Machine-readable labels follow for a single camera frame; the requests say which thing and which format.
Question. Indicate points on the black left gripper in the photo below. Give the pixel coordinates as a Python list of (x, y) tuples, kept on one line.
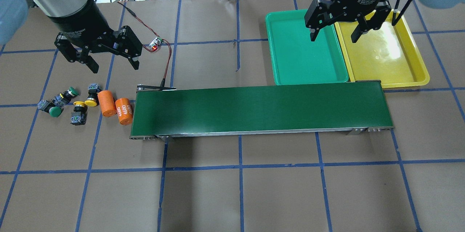
[(80, 19)]

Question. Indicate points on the yellow push button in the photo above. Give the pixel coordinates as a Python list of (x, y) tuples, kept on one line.
[(92, 99), (79, 114)]

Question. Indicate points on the green push button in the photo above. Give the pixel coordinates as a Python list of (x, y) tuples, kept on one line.
[(50, 108), (65, 97)]

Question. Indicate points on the plain orange cylinder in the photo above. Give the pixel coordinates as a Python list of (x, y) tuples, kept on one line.
[(107, 103)]

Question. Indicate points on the orange cylinder marked 4680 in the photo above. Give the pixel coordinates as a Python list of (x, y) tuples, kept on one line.
[(124, 111)]

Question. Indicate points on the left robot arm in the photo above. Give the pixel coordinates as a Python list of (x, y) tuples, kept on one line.
[(14, 13)]

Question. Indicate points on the small controller circuit board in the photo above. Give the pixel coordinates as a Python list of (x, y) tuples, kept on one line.
[(155, 44)]

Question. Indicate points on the yellow plastic tray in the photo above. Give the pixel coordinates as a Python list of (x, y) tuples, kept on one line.
[(388, 54)]

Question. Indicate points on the green plastic tray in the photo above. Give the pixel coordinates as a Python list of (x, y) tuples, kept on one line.
[(298, 60)]

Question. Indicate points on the green conveyor belt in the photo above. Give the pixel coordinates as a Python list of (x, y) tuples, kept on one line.
[(355, 107)]

